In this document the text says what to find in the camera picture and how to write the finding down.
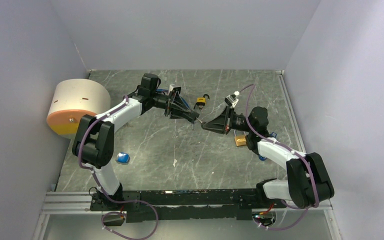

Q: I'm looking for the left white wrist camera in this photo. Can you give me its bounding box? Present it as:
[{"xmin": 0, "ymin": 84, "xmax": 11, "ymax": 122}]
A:
[{"xmin": 168, "ymin": 84, "xmax": 182, "ymax": 94}]

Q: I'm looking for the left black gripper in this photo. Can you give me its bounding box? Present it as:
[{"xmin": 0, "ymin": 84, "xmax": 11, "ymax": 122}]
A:
[{"xmin": 150, "ymin": 90, "xmax": 192, "ymax": 120}]

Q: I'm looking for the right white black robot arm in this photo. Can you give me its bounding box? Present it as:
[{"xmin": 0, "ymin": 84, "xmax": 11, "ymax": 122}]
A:
[{"xmin": 201, "ymin": 106, "xmax": 335, "ymax": 209}]

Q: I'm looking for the blue white round object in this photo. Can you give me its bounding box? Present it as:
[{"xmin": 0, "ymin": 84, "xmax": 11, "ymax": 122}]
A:
[{"xmin": 115, "ymin": 152, "xmax": 131, "ymax": 165}]

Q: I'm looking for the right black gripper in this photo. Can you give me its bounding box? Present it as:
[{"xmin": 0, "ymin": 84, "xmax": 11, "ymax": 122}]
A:
[{"xmin": 202, "ymin": 106, "xmax": 254, "ymax": 135}]

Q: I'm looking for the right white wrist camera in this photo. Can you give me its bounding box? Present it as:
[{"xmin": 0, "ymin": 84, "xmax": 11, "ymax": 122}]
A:
[{"xmin": 224, "ymin": 91, "xmax": 240, "ymax": 109}]

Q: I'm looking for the yellow black padlock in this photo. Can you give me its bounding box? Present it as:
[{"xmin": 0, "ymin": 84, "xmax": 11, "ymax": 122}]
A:
[{"xmin": 193, "ymin": 94, "xmax": 210, "ymax": 111}]

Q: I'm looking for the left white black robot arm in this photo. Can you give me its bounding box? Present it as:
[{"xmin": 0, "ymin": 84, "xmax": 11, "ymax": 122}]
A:
[{"xmin": 72, "ymin": 73, "xmax": 199, "ymax": 210}]

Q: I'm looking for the beige yellow cylinder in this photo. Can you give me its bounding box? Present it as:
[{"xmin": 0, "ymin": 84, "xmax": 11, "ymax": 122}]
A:
[{"xmin": 46, "ymin": 78, "xmax": 111, "ymax": 139}]

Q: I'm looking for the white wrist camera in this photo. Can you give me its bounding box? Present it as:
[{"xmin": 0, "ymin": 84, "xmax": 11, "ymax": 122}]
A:
[
  {"xmin": 168, "ymin": 84, "xmax": 182, "ymax": 94},
  {"xmin": 224, "ymin": 91, "xmax": 240, "ymax": 109}
]

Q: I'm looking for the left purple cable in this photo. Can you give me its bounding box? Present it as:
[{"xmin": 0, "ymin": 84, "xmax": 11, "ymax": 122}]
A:
[{"xmin": 76, "ymin": 95, "xmax": 160, "ymax": 240}]

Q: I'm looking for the brass padlock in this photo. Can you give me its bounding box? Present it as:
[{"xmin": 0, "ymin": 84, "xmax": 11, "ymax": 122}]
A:
[{"xmin": 233, "ymin": 130, "xmax": 247, "ymax": 147}]

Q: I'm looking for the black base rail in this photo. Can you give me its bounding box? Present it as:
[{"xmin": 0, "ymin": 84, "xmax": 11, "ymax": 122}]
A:
[{"xmin": 90, "ymin": 183, "xmax": 286, "ymax": 223}]

